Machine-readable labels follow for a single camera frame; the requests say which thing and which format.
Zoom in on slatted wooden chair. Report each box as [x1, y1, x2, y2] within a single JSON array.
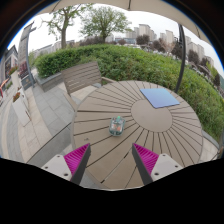
[[60, 60, 116, 113]]

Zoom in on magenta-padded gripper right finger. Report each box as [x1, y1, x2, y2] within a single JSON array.
[[131, 143, 184, 187]]

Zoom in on round leafy tree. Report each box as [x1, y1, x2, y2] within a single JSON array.
[[79, 5, 133, 44]]

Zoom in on distant apartment buildings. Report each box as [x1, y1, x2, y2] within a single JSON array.
[[124, 23, 215, 68]]

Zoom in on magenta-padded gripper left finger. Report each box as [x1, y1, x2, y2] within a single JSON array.
[[41, 143, 92, 186]]

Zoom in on curved black umbrella pole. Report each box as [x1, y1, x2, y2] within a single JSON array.
[[174, 23, 187, 94]]

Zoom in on blue mouse pad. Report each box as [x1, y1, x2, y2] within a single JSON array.
[[139, 87, 181, 110]]

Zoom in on tall dark sign board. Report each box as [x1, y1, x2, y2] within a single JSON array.
[[17, 21, 37, 91]]

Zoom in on thin sparse tree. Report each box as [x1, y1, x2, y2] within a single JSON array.
[[41, 3, 94, 50]]

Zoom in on transparent computer mouse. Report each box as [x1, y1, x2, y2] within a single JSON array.
[[108, 115, 127, 137]]

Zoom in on white planter with flowers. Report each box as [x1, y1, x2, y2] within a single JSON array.
[[11, 91, 33, 128]]

